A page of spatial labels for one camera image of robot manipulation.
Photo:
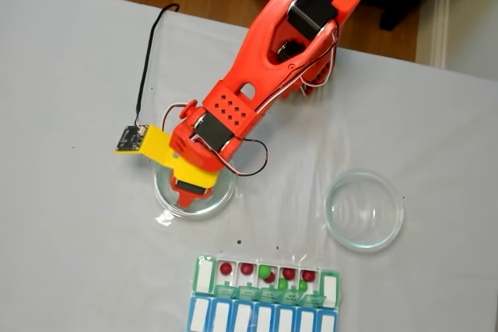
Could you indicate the green round pill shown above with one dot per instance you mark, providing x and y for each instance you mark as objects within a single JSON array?
[
  {"x": 302, "y": 285},
  {"x": 283, "y": 284},
  {"x": 264, "y": 270}
]

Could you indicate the clear glass bowl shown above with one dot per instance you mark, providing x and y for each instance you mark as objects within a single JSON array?
[
  {"x": 363, "y": 211},
  {"x": 221, "y": 200}
]

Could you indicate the green weekly pill organizer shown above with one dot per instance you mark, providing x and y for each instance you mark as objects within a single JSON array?
[{"x": 202, "y": 275}]

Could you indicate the blue weekly pill organizer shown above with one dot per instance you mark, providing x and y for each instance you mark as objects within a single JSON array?
[{"x": 192, "y": 314}]

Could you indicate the white door trim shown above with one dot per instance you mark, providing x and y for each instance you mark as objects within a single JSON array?
[{"x": 441, "y": 21}]

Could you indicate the black camera circuit board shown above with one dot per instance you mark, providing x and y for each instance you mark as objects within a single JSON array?
[{"x": 128, "y": 139}]

